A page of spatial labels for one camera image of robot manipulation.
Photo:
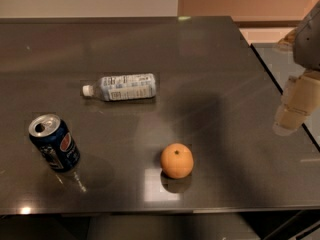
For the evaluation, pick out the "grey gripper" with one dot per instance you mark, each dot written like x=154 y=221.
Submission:
x=308 y=42

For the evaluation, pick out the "clear plastic water bottle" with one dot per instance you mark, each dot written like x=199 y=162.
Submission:
x=122 y=87

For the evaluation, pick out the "orange fruit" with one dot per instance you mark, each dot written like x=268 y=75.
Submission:
x=176 y=161

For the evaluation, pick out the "blue Pepsi soda can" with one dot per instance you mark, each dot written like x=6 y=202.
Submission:
x=51 y=136

